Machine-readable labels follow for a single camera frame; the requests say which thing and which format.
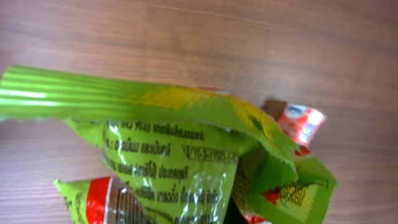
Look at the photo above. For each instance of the green candy bag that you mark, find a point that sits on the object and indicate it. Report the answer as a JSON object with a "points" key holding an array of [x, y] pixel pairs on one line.
{"points": [[178, 154]]}

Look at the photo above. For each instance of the small orange white packet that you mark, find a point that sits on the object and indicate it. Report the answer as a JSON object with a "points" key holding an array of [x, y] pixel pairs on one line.
{"points": [[299, 122]]}

